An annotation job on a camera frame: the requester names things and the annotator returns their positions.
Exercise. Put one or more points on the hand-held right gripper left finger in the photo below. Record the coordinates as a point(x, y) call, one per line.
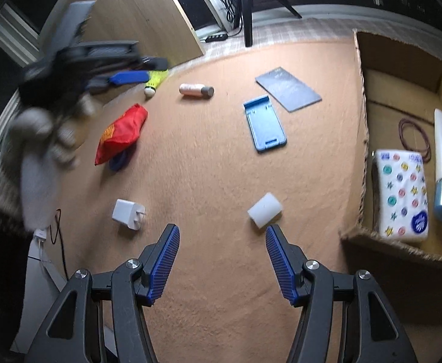
point(164, 261)

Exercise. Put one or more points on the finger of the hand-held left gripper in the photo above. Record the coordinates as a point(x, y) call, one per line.
point(152, 62)
point(130, 78)

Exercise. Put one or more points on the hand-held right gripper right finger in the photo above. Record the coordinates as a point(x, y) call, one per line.
point(281, 264)

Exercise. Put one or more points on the yellow shuttlecock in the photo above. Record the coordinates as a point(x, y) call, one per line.
point(156, 79)

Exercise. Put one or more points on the pink bottle with grey cap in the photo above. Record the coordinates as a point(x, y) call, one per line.
point(192, 90)

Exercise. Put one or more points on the white plastic cylinder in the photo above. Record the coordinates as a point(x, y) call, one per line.
point(265, 210)

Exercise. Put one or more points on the white wall charger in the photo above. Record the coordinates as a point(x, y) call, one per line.
point(126, 213)

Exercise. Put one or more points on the dark blue cloth pouch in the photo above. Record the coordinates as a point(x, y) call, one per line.
point(118, 162)

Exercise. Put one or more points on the blue phone stand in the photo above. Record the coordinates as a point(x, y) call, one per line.
point(264, 124)

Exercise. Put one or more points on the dark grey card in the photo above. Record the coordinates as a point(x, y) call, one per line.
point(289, 89)

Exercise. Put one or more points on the patterned tissue pack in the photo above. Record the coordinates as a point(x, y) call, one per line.
point(402, 193)

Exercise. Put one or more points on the brown rubber band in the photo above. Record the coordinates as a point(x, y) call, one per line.
point(405, 141)

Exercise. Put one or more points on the cardboard box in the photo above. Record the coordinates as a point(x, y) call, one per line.
point(394, 68)

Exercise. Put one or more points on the person's left hand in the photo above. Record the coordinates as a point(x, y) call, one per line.
point(39, 151)

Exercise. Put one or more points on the large wooden board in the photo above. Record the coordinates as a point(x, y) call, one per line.
point(137, 15)

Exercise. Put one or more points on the black power strip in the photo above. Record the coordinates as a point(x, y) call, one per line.
point(215, 37)

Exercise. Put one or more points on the black tripod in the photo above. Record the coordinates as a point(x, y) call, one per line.
point(248, 15)

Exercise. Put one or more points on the white power adapter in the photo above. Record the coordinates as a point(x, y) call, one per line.
point(41, 234)

